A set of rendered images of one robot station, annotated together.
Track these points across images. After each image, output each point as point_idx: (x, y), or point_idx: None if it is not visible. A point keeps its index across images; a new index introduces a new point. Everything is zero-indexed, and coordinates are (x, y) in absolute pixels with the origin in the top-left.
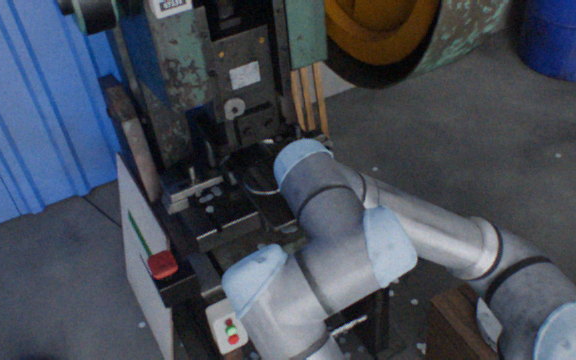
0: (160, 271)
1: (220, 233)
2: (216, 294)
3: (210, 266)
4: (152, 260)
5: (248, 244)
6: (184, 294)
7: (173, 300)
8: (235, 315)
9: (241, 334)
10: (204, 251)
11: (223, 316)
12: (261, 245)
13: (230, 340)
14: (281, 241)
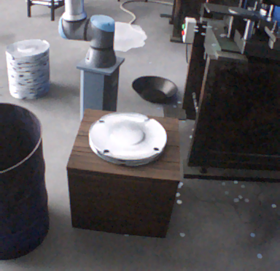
0: None
1: (226, 18)
2: (200, 22)
3: (214, 21)
4: None
5: (220, 28)
6: (201, 12)
7: (200, 12)
8: (186, 22)
9: (184, 35)
10: (223, 21)
11: (187, 18)
12: (216, 28)
13: (182, 31)
14: (216, 32)
